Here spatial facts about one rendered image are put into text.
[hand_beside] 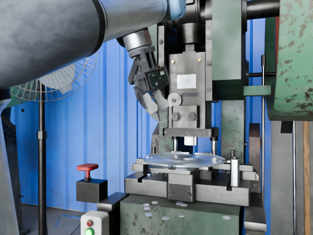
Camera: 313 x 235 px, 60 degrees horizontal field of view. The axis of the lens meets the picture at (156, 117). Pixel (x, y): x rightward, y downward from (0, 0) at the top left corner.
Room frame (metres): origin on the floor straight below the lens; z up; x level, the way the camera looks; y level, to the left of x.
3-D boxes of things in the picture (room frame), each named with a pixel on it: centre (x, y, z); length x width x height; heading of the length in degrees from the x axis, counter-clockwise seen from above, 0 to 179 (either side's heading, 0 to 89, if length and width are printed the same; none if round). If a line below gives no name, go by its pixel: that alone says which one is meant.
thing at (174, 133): (1.09, -0.14, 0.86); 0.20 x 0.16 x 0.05; 70
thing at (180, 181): (0.92, -0.08, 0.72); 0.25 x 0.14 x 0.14; 160
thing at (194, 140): (1.08, -0.14, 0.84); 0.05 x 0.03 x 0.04; 70
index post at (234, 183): (0.91, -0.26, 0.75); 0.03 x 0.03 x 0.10; 70
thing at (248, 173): (1.03, -0.30, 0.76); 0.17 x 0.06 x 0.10; 70
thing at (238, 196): (1.09, -0.14, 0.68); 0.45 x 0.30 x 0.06; 70
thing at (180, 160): (0.97, -0.10, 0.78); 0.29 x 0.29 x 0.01
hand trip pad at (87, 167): (0.98, 0.25, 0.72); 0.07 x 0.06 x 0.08; 160
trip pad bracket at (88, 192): (0.97, 0.23, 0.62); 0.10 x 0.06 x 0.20; 70
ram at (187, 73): (1.05, -0.13, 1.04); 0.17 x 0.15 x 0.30; 160
